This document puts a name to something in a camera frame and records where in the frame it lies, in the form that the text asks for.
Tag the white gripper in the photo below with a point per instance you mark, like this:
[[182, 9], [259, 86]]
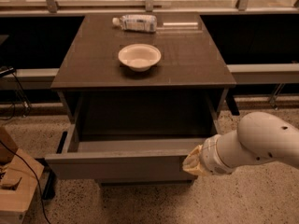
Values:
[[210, 158]]

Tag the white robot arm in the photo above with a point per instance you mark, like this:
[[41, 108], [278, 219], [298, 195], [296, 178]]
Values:
[[258, 139]]

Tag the white paper bowl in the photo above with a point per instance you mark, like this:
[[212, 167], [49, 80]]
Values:
[[139, 57]]

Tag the black device on left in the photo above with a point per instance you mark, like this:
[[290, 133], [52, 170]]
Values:
[[6, 70]]

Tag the dark brown cabinet table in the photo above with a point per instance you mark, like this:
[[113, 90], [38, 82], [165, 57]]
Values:
[[186, 88]]

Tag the cardboard box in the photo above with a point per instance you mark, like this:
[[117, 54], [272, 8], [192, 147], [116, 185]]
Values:
[[19, 175]]

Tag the grey top drawer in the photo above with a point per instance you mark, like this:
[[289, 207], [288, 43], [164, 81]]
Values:
[[141, 155]]

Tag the clear plastic water bottle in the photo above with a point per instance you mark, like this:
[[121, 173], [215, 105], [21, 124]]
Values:
[[136, 23]]

